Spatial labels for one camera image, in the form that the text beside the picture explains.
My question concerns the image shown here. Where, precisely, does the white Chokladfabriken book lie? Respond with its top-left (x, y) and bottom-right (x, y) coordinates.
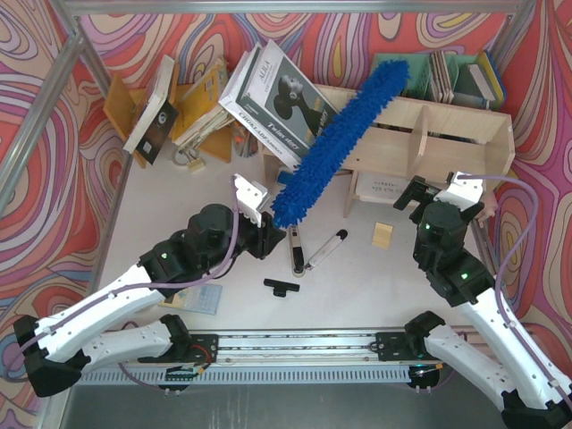
top-left (218, 43), bottom-right (307, 170)

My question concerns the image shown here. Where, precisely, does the blue microfiber duster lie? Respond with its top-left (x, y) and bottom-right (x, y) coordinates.
top-left (271, 60), bottom-right (409, 228)

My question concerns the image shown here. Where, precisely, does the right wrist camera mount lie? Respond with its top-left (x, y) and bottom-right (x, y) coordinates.
top-left (433, 172), bottom-right (484, 211)

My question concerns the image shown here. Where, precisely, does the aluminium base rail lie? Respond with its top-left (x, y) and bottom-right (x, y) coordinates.
top-left (57, 328), bottom-right (537, 367)

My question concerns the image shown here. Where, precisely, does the yellow book stack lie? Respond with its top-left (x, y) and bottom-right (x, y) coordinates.
top-left (172, 56), bottom-right (229, 149)

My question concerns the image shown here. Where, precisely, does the blue covered book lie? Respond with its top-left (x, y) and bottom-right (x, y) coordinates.
top-left (470, 50), bottom-right (507, 110)

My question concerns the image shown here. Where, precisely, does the white black paperback book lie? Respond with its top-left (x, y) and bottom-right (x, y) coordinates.
top-left (123, 55), bottom-right (178, 164)

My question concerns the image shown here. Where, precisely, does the white black utility knife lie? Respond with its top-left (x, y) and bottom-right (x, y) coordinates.
top-left (305, 229), bottom-right (348, 271)

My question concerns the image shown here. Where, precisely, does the yellow sticky note pad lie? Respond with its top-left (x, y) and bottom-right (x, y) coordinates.
top-left (372, 223), bottom-right (393, 249)

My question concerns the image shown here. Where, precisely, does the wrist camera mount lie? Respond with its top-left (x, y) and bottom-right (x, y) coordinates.
top-left (233, 173), bottom-right (269, 228)
top-left (433, 172), bottom-right (484, 211)

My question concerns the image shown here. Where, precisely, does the blue yellow calculator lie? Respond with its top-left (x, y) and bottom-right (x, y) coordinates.
top-left (160, 283), bottom-right (223, 315)

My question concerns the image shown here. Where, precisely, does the blue white eraser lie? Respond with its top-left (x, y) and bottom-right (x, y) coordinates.
top-left (276, 170), bottom-right (292, 186)

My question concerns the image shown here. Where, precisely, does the black white Twins story book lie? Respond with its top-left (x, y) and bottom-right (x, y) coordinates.
top-left (247, 41), bottom-right (337, 160)

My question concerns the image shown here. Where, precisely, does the black small tool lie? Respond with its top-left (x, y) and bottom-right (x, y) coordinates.
top-left (263, 278), bottom-right (300, 298)

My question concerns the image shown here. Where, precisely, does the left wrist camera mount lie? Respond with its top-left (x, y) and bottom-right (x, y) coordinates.
top-left (233, 173), bottom-right (269, 228)

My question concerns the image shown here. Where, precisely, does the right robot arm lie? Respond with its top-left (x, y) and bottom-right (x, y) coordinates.
top-left (393, 172), bottom-right (571, 428)

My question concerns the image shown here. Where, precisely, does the light wooden bookshelf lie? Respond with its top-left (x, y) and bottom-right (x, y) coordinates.
top-left (261, 83), bottom-right (516, 219)

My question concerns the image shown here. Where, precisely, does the white black stapler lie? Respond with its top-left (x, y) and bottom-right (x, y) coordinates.
top-left (288, 226), bottom-right (306, 277)

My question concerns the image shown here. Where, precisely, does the pencil cup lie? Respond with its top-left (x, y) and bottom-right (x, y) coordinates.
top-left (232, 129), bottom-right (259, 158)

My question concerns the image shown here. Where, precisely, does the pink pig figurine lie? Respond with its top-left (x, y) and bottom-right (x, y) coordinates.
top-left (476, 191), bottom-right (498, 227)

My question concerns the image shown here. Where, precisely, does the green desk organizer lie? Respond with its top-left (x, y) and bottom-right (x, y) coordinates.
top-left (371, 50), bottom-right (496, 110)

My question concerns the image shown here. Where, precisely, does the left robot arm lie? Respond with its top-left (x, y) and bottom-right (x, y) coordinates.
top-left (13, 204), bottom-right (286, 398)

